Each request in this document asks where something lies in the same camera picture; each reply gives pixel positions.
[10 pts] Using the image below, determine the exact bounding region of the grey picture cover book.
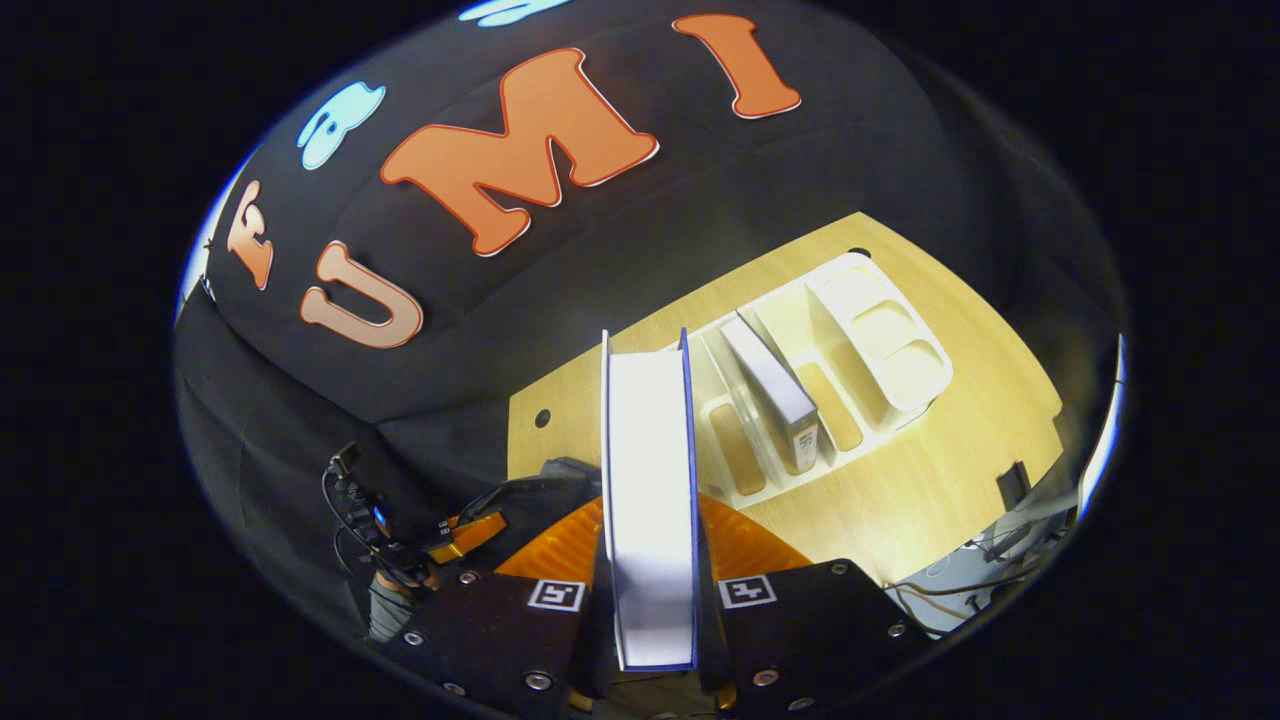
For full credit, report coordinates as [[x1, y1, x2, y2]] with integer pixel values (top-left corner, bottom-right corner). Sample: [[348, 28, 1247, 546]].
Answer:
[[718, 314, 822, 477]]

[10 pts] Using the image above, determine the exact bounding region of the blue cover book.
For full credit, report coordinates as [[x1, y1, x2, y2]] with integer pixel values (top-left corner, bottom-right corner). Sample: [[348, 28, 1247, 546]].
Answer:
[[600, 327, 701, 673]]

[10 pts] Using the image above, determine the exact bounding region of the tangle of black cables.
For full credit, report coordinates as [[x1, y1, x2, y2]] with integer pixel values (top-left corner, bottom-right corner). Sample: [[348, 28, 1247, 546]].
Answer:
[[885, 500, 1086, 636]]

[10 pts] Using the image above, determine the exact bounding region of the white bookshelf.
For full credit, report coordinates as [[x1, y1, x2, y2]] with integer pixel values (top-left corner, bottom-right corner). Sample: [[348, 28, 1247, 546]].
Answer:
[[662, 250, 956, 513]]

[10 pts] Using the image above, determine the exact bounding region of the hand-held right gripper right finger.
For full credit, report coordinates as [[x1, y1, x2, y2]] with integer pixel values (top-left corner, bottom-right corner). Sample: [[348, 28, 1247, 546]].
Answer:
[[695, 494, 938, 717]]

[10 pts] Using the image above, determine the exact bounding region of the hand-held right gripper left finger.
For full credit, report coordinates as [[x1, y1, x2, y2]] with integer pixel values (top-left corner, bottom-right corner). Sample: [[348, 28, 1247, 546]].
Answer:
[[398, 496, 619, 719]]

